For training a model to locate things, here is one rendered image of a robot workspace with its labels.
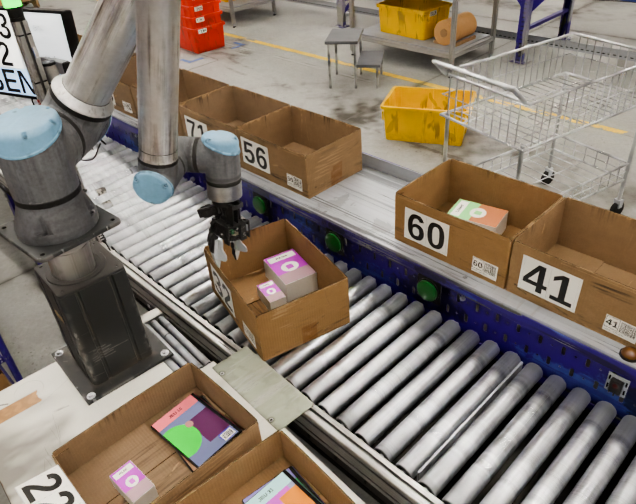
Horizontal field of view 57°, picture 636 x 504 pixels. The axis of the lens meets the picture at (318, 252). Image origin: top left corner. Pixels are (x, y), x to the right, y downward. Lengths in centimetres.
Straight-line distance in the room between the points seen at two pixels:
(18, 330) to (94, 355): 169
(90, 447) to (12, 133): 74
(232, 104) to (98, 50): 140
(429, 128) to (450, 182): 247
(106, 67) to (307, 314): 81
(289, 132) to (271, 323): 111
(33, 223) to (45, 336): 180
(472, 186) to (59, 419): 140
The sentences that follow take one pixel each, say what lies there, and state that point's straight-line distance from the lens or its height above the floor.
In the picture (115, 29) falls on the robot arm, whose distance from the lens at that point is 141.
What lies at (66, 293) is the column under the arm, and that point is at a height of 108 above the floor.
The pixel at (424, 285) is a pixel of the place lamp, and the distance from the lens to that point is 176.
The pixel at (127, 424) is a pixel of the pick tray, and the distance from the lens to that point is 158.
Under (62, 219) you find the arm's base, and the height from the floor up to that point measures 126.
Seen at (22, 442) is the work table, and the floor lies 75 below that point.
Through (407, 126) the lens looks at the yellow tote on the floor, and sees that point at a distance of 449.
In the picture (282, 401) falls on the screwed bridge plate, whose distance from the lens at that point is 156.
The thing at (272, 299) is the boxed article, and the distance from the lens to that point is 178.
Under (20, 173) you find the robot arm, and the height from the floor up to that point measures 139.
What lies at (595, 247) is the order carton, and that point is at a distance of 186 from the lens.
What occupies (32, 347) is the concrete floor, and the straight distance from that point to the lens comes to 320.
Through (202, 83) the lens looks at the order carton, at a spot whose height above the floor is 101.
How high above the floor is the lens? 194
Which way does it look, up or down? 36 degrees down
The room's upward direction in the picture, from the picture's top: 5 degrees counter-clockwise
